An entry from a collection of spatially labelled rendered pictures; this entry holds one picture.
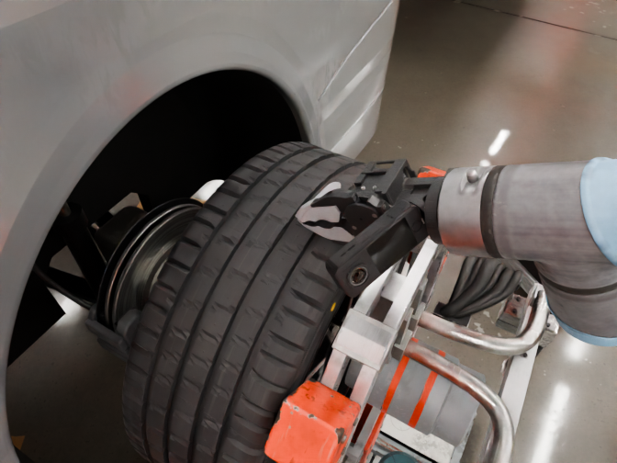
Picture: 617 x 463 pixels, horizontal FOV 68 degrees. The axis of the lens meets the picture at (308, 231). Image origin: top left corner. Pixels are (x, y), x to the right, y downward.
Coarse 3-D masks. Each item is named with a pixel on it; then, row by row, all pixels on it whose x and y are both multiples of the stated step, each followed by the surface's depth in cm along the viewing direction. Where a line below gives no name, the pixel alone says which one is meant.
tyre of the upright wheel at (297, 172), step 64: (256, 192) 65; (192, 256) 61; (256, 256) 59; (320, 256) 58; (192, 320) 58; (256, 320) 56; (320, 320) 56; (128, 384) 63; (192, 384) 58; (256, 384) 55; (192, 448) 61; (256, 448) 55
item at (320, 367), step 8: (344, 296) 63; (360, 296) 85; (344, 304) 79; (352, 304) 84; (336, 312) 63; (344, 312) 80; (328, 328) 62; (336, 328) 77; (328, 336) 73; (320, 344) 78; (328, 344) 78; (320, 352) 78; (328, 352) 79; (312, 360) 61; (320, 360) 76; (328, 360) 90; (312, 368) 73; (320, 368) 79; (312, 376) 79; (320, 376) 81; (344, 376) 105; (344, 384) 104; (344, 392) 103
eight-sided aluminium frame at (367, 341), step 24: (432, 264) 92; (384, 288) 64; (408, 288) 61; (432, 288) 101; (360, 312) 58; (336, 336) 58; (360, 336) 56; (384, 336) 56; (336, 360) 57; (360, 360) 56; (384, 360) 56; (336, 384) 59; (360, 384) 56; (360, 456) 94
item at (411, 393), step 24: (408, 360) 75; (456, 360) 77; (384, 384) 75; (408, 384) 74; (432, 384) 73; (384, 408) 77; (408, 408) 74; (432, 408) 72; (456, 408) 72; (432, 432) 75; (456, 432) 72
